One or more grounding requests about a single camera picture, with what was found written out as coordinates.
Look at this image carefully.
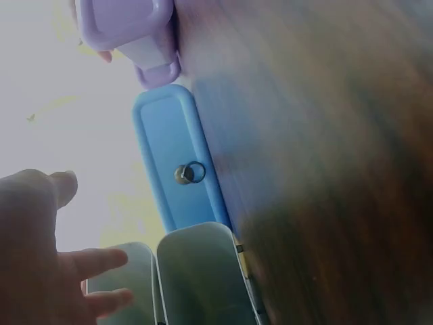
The person's left hand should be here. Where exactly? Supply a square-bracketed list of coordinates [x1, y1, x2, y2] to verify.
[0, 168, 134, 325]

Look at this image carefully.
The purple plastic container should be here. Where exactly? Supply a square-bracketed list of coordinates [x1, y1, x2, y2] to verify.
[74, 0, 183, 89]

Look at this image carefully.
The blue plastic box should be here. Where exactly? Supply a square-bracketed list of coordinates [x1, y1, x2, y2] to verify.
[131, 83, 237, 238]

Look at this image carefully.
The small metal ring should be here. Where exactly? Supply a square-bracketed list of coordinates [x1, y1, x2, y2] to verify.
[173, 160, 207, 186]

